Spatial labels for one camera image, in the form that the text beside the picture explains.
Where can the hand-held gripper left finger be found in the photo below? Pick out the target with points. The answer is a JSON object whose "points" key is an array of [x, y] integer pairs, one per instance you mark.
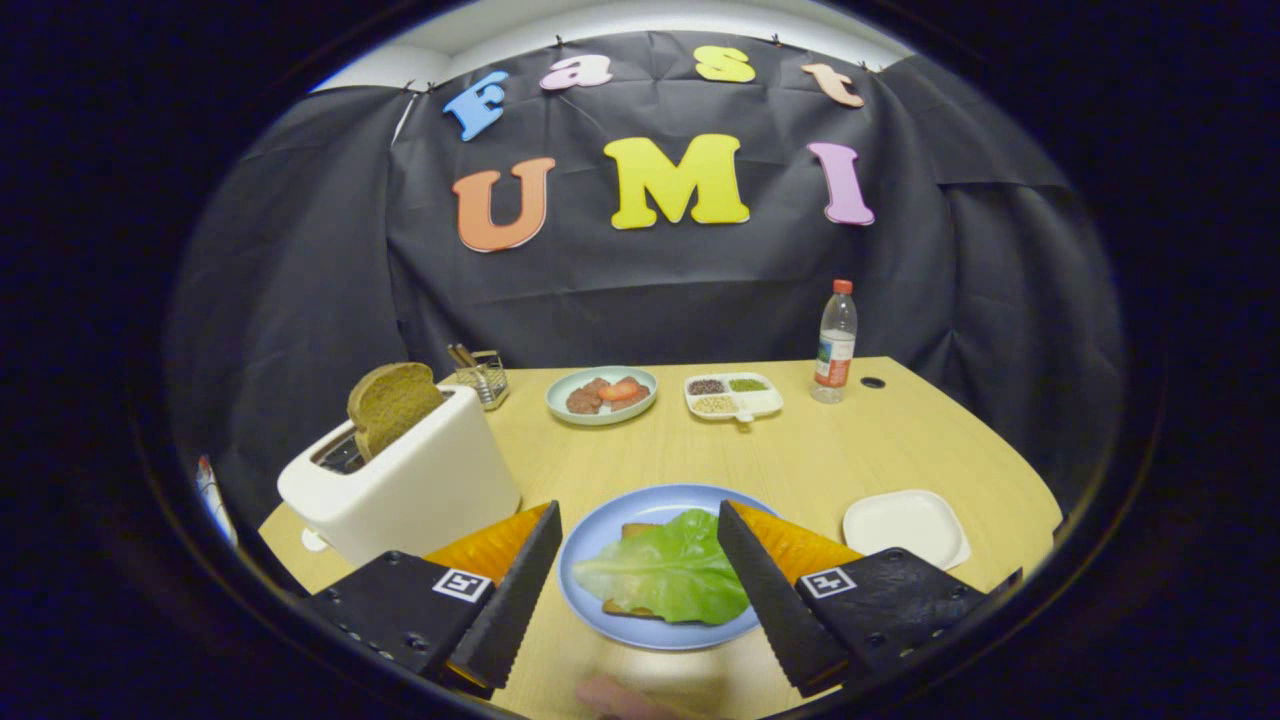
{"points": [[520, 605]]}

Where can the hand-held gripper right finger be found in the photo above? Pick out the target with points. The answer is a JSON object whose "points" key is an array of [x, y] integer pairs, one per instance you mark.
{"points": [[770, 605]]}

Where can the green lettuce leaf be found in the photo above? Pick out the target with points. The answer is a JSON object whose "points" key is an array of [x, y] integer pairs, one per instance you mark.
{"points": [[670, 570]]}

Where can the brown toasted bread slice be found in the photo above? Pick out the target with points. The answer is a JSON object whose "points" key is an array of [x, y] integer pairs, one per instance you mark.
{"points": [[390, 405]]}

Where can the blue plate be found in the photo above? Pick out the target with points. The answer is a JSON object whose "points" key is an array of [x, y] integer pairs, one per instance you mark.
{"points": [[600, 520]]}

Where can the square bread slice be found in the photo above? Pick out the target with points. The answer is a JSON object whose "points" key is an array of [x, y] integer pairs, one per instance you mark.
{"points": [[635, 530]]}

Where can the white toaster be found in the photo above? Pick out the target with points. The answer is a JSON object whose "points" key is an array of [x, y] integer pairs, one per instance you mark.
{"points": [[420, 490]]}

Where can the white square plate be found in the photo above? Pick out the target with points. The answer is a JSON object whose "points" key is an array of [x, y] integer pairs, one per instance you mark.
{"points": [[905, 525]]}

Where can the white divided dish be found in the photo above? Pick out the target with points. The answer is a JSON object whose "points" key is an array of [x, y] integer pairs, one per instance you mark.
{"points": [[765, 402]]}

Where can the pale green plate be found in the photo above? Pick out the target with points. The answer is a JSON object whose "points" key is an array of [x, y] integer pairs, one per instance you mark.
{"points": [[560, 385]]}

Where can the meat and carrot pieces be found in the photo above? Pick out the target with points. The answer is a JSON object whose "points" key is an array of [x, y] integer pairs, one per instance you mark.
{"points": [[610, 393]]}

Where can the clear bottle red cap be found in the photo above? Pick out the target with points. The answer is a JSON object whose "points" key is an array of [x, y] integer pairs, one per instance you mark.
{"points": [[835, 350]]}

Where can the black backdrop cloth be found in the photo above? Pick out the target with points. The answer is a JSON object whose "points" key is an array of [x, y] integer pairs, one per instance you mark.
{"points": [[650, 300]]}

